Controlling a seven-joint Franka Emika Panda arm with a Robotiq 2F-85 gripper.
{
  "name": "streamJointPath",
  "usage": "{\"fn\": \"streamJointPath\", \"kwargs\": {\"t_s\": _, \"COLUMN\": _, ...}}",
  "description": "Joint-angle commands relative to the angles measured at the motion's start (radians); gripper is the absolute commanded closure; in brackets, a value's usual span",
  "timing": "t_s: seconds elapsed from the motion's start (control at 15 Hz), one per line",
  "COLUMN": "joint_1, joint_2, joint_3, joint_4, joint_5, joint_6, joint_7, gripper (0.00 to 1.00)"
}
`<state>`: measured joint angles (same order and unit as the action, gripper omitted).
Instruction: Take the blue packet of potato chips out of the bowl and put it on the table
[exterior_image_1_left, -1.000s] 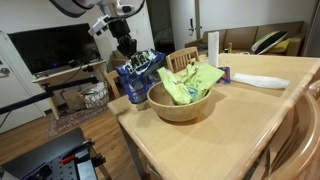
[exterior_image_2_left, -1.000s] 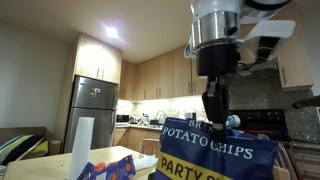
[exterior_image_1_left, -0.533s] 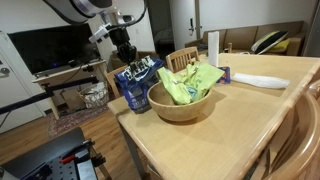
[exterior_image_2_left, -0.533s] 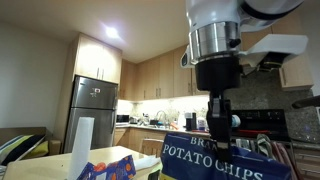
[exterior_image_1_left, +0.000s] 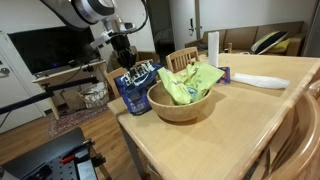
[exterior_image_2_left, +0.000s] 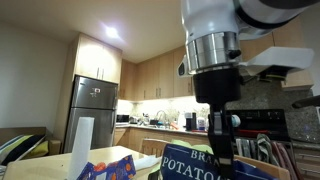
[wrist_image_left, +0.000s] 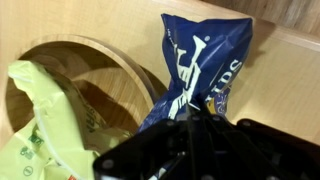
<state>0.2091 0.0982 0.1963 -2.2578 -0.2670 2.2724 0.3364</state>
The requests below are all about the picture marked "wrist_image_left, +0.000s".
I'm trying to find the blue potato chips packet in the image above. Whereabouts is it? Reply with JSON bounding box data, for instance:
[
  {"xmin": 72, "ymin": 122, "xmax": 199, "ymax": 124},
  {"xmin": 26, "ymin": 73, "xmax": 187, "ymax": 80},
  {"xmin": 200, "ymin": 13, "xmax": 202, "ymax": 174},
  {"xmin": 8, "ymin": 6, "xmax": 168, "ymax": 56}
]
[{"xmin": 136, "ymin": 13, "xmax": 254, "ymax": 134}]

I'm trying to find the green chips packet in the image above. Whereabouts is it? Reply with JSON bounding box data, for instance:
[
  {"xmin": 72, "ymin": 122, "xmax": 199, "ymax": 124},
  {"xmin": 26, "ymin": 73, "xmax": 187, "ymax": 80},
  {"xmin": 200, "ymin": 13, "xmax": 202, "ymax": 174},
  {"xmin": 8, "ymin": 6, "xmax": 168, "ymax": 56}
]
[{"xmin": 0, "ymin": 59, "xmax": 134, "ymax": 180}]

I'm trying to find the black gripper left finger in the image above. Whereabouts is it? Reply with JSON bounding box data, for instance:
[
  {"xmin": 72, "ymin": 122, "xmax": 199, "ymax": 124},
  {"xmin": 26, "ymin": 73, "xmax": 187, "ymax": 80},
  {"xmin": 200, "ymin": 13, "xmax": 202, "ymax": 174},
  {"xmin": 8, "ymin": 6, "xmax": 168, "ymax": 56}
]
[{"xmin": 93, "ymin": 100, "xmax": 198, "ymax": 180}]

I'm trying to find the round wooden bowl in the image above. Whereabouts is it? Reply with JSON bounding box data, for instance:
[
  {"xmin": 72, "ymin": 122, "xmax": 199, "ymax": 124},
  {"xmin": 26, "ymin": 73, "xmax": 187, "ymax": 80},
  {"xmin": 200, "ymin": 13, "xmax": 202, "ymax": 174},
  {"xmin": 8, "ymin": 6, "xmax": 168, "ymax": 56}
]
[{"xmin": 4, "ymin": 33, "xmax": 160, "ymax": 143}]

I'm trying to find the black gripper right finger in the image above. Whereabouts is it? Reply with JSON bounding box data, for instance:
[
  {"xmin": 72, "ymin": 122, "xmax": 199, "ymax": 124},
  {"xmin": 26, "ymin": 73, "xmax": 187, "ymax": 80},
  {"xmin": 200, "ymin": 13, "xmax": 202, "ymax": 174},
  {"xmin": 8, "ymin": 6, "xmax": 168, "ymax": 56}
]
[{"xmin": 196, "ymin": 100, "xmax": 320, "ymax": 180}]

